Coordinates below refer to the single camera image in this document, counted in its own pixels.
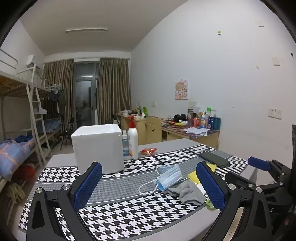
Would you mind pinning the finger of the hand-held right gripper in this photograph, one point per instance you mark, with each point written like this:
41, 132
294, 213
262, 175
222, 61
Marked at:
240, 182
257, 163

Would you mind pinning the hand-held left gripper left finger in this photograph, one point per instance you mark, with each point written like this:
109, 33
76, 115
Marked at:
89, 183

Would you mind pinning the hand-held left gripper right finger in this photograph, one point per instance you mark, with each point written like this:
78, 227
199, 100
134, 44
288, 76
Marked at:
210, 185

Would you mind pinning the yellow-green tissue pack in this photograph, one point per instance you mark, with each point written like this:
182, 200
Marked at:
193, 176

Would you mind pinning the grey sock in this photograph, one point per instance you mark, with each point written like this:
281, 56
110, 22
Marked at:
187, 192

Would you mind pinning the white foam box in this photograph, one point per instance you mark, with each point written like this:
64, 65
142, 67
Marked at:
97, 148

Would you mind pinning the blue face mask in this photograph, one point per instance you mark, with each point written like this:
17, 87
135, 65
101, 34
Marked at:
170, 177

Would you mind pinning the black smartphone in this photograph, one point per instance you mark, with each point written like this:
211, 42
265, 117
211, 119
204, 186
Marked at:
214, 159

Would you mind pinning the houndstooth table runner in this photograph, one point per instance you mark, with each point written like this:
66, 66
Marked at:
129, 208

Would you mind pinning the small clear spray bottle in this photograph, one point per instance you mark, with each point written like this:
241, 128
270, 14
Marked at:
125, 144

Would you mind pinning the black folding chair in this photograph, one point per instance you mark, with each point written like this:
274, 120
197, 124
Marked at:
68, 132

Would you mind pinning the printed papers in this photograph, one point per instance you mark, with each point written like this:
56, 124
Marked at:
196, 131

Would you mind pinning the blue bottles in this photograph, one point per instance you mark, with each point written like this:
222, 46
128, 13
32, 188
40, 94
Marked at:
214, 123

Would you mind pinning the white pump bottle red top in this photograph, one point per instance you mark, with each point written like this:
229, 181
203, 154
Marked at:
133, 141

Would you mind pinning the red bag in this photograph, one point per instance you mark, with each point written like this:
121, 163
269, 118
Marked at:
29, 172

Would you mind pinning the white cartoon bottle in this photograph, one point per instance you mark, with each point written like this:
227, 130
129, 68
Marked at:
203, 120

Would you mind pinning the red snack packet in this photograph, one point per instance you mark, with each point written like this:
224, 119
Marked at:
148, 151

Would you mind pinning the yellow packet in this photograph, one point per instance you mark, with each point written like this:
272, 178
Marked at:
180, 124

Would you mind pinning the blue bed sheet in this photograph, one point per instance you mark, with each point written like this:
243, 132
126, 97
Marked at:
52, 125

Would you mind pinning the green cap bottle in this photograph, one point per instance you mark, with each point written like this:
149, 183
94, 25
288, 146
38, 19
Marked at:
209, 111

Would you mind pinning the steel thermos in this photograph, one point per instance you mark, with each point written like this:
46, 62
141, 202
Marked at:
190, 117

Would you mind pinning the olive cloth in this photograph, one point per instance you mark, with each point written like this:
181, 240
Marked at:
16, 193

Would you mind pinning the black headphones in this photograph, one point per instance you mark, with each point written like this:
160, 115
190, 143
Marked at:
180, 117

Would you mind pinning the blue plaid quilt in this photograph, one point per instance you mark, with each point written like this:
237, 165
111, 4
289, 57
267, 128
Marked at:
16, 155

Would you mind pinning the wooden smiley chair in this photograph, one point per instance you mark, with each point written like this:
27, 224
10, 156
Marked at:
153, 132

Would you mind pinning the white plastic bag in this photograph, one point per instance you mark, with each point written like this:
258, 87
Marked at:
41, 110

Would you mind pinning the glass balcony door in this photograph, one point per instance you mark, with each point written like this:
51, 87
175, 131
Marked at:
85, 92

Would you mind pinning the green plastic bottle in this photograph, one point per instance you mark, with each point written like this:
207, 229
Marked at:
145, 111

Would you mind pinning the dark hanging clothes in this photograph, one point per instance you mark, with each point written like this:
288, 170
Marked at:
55, 96

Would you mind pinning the brown curtain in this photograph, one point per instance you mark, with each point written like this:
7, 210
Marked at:
113, 90
59, 92

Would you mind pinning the white metal bunk bed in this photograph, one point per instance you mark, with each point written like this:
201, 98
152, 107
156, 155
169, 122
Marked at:
47, 88
31, 104

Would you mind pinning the white air conditioner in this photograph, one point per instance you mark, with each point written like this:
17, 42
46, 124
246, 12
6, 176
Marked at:
30, 60

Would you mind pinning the ceiling tube light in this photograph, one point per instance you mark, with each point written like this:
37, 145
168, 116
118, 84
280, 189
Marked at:
86, 30

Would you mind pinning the double wall socket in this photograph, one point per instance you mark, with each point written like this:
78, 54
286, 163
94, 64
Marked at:
275, 113

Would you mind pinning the white wall outlet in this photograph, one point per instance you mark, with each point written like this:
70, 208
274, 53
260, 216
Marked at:
192, 103

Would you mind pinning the cartoon wall poster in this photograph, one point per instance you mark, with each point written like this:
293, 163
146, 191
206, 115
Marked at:
181, 90

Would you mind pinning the white wall plate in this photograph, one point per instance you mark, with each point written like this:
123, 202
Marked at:
276, 60

